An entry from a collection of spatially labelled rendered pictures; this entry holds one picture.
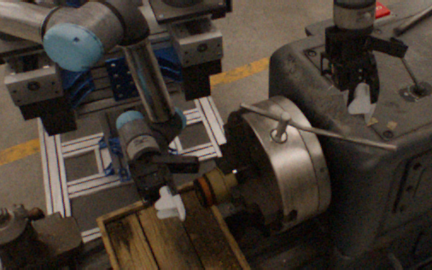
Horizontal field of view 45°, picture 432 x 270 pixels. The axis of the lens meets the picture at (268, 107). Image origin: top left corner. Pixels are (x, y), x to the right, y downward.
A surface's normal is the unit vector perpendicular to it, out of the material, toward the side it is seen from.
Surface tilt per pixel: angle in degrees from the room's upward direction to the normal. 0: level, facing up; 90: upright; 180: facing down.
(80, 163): 0
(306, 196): 73
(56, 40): 89
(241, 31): 0
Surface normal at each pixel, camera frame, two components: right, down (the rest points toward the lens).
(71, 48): -0.33, 0.65
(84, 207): 0.01, -0.71
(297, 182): 0.40, 0.13
